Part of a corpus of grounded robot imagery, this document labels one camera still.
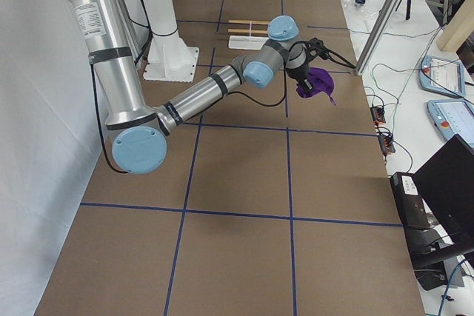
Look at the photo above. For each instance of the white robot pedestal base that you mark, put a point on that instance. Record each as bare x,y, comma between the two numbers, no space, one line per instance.
168,57

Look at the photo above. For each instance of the orange connector block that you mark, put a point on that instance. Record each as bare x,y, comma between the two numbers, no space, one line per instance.
377,114
385,139

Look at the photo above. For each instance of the aluminium frame post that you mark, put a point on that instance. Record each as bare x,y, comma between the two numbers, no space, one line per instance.
375,36

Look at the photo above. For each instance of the upper teach pendant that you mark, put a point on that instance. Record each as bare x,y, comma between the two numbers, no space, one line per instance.
442,76

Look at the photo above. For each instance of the black computer box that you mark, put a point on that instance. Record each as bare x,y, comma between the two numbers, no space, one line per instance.
410,204

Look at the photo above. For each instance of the teach pendant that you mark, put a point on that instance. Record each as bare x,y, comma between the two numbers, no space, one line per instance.
442,76
451,117

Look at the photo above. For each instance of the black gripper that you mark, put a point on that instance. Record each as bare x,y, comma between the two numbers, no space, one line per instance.
298,72

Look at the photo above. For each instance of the wooden towel rack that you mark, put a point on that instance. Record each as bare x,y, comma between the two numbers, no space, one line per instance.
252,37

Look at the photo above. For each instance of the wooden beam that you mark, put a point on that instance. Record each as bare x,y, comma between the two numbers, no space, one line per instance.
458,30

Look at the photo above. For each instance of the upper orange connector block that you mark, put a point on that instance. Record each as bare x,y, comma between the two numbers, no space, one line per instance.
377,114

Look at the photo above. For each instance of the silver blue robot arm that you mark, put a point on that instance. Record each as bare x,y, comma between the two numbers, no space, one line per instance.
138,131

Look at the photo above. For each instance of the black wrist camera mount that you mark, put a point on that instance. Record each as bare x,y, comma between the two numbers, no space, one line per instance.
315,48

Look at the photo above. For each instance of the lower orange connector block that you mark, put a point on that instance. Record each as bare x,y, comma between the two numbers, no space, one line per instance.
385,139

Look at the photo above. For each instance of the purple towel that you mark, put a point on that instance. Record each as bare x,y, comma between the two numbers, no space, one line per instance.
321,82

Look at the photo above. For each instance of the black monitor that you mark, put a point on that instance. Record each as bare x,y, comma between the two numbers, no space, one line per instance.
445,182

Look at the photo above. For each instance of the lower teach pendant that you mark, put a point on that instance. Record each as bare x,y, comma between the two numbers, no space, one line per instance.
451,117

